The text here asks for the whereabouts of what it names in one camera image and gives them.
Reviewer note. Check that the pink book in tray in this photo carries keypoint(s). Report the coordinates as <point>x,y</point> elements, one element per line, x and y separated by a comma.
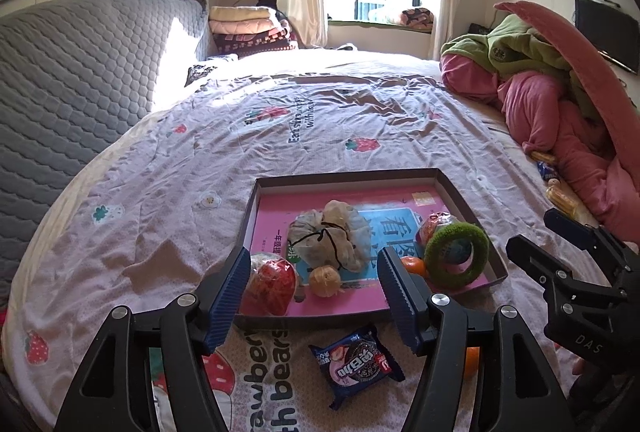
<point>482,271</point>

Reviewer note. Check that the red toy egg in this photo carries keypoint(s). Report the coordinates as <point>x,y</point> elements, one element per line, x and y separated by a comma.
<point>271,288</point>

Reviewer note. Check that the blue small snack packet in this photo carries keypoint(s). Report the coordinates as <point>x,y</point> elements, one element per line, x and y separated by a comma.
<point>547,172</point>

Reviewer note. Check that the orange tangerine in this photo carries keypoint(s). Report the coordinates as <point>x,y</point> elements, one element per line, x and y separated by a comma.
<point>414,265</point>
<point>472,362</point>

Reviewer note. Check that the pink quilt pile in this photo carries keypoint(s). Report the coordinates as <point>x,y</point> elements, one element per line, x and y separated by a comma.
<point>540,119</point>

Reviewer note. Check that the folded blankets stack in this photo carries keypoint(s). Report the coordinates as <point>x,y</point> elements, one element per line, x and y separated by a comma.
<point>249,30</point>

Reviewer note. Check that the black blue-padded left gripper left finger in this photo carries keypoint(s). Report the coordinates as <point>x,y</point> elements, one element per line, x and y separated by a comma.
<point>112,388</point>

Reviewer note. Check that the white drawstring mesh bag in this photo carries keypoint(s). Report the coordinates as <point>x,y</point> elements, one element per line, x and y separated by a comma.
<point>338,235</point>

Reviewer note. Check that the yellow snack packet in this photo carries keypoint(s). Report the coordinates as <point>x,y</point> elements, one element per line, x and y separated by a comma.
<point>566,203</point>

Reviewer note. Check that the pink strawberry bed sheet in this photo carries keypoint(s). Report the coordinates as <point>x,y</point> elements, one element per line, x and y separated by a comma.
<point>169,204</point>

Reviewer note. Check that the blue wrapped toy egg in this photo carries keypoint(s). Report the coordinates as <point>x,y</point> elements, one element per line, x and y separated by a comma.
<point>456,253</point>

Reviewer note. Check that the green blanket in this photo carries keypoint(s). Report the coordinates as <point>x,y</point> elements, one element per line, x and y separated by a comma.
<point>513,47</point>

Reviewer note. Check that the patterned cushion on sill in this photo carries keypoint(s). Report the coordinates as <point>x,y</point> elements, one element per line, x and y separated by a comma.
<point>420,19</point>

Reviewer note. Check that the grey quilted headboard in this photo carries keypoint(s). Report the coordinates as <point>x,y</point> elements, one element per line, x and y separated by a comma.
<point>75,76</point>

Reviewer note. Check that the black wall television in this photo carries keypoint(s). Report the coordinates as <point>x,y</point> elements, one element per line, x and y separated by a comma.
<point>612,32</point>

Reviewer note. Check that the pink pillow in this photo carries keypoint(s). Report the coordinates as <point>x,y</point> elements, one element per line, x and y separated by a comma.
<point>599,81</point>

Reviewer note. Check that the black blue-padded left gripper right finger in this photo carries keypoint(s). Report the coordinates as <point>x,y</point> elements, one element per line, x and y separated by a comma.
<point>516,388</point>

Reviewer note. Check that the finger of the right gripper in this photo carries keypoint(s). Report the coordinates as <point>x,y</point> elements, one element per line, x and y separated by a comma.
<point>558,280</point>
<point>575,227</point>

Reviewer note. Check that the blue cookie snack packet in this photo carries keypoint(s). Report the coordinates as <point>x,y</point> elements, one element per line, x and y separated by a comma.
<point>356,362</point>

